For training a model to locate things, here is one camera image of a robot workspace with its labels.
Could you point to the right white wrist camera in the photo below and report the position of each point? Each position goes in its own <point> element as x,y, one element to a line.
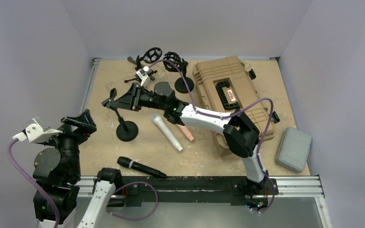
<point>143,75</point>

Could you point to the grey metal tube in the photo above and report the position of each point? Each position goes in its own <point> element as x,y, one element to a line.
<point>133,60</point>

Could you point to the black microphone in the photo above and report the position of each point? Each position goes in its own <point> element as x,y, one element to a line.
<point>128,163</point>

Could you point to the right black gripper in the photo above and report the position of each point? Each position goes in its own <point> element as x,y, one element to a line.
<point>132,100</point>

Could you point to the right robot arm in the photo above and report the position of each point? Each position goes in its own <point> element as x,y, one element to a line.
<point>241,134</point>

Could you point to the black clip microphone stand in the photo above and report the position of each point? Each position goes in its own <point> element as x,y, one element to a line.
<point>126,130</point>

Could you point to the white microphone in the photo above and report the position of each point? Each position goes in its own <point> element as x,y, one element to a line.
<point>158,121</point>

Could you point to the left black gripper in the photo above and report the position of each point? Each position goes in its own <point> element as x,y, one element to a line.
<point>83,121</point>

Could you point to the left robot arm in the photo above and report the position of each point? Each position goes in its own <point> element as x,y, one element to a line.
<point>57,171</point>

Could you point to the beige microphone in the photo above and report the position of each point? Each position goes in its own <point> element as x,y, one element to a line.
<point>187,133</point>

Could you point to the black round base shock-mount stand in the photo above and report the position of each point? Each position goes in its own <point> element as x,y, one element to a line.
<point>182,84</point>

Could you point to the tan hard plastic case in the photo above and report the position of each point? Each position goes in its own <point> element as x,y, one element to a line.
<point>224,85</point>

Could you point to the black tripod microphone stand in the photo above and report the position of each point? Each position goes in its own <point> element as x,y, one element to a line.
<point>149,57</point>

